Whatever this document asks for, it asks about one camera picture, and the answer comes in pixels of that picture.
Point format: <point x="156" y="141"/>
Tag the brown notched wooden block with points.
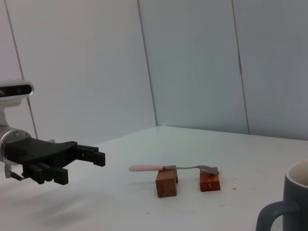
<point x="166" y="185"/>

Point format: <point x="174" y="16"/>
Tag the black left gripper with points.
<point x="38" y="151"/>

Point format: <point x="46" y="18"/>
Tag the reddish orange wooden block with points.
<point x="209" y="184"/>

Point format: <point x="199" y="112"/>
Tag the grey ceramic cup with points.
<point x="293" y="197"/>

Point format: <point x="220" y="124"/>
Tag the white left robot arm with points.
<point x="14" y="136"/>

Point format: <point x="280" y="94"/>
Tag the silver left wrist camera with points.
<point x="16" y="89"/>

